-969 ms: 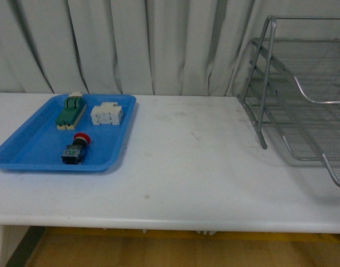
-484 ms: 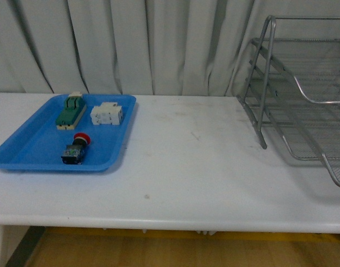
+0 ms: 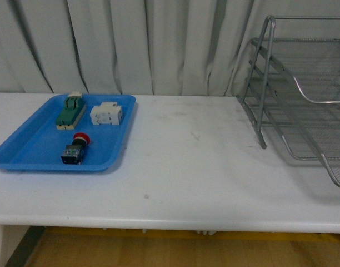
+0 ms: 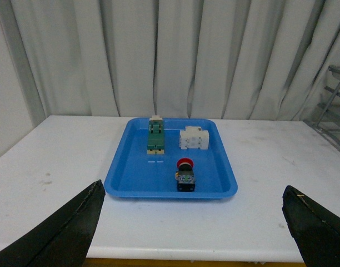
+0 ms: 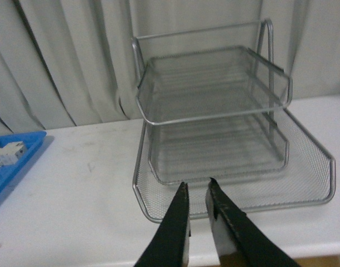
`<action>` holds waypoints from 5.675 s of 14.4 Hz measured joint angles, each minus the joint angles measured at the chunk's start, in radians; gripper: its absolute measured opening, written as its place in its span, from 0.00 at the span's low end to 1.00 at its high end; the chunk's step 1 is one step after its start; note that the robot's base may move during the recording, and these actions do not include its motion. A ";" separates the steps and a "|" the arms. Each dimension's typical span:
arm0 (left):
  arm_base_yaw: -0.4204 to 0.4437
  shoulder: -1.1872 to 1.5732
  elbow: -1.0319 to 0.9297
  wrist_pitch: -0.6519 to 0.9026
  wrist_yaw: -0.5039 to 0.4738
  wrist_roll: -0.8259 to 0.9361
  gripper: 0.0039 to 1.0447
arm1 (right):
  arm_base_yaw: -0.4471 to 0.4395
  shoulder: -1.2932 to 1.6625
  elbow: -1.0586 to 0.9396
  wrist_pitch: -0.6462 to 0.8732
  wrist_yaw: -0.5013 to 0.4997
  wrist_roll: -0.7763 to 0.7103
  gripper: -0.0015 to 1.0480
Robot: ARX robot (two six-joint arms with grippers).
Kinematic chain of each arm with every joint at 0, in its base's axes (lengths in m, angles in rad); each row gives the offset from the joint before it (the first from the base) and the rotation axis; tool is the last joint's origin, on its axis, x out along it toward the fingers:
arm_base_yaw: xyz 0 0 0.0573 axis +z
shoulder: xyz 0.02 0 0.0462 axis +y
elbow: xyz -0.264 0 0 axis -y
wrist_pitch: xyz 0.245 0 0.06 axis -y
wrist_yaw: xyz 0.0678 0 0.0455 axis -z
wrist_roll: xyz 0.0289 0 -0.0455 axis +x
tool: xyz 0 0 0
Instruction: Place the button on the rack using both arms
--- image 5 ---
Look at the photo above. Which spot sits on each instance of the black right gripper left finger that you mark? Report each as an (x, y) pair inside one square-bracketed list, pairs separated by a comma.
[(170, 244)]

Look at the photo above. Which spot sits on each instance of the silver mesh tiered rack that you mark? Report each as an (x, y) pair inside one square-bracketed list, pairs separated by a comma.
[(215, 106)]

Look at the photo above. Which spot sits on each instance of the blue plastic tray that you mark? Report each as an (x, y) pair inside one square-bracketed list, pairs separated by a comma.
[(11, 175)]

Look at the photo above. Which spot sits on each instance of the white circuit breaker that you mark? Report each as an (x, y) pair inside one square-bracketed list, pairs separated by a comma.
[(11, 153)]

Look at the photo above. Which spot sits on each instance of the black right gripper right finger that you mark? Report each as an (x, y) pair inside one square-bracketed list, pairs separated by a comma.
[(237, 239)]

